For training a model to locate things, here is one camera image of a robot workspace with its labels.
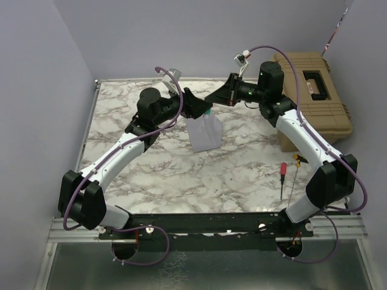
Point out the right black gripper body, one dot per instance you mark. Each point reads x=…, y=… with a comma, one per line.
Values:
x=236, y=93

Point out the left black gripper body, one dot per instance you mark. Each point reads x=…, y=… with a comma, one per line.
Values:
x=182, y=112

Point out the grey envelope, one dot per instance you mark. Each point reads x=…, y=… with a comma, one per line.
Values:
x=205, y=132

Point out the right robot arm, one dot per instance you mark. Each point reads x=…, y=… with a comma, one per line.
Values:
x=333, y=177

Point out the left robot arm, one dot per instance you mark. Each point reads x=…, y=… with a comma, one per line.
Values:
x=82, y=193

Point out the tan plastic tool case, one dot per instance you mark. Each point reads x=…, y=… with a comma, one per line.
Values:
x=320, y=102

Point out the yellow black long screwdriver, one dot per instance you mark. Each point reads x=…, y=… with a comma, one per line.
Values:
x=299, y=160

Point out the red handled screwdriver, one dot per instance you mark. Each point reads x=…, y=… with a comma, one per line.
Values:
x=283, y=171

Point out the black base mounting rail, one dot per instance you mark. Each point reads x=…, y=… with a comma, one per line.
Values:
x=209, y=231

